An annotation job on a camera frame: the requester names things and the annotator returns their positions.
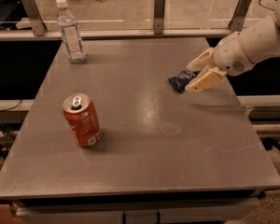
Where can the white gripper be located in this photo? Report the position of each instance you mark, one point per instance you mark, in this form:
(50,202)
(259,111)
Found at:
(230,55)

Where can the dark blue rxbar wrapper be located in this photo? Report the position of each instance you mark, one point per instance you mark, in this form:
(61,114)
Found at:
(181,80)

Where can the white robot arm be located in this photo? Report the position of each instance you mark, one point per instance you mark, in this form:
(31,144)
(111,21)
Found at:
(261,40)

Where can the orange soda can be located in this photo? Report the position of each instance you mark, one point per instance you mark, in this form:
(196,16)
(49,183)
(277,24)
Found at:
(79,112)

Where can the clear plastic water bottle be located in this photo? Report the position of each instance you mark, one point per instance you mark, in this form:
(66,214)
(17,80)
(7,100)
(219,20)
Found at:
(69,29)

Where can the clear glass barrier panel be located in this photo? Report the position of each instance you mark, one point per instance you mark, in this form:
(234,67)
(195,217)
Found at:
(181,16)

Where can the right metal bracket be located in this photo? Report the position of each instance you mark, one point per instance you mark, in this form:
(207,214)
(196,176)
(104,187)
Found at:
(238,19)

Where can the metal bracket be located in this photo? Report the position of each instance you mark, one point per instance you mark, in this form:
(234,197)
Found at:
(158,18)
(238,19)
(38,26)

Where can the middle metal bracket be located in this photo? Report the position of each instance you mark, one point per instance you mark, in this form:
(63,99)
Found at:
(158,18)

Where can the left metal bracket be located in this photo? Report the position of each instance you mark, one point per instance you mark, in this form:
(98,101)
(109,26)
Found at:
(38,26)

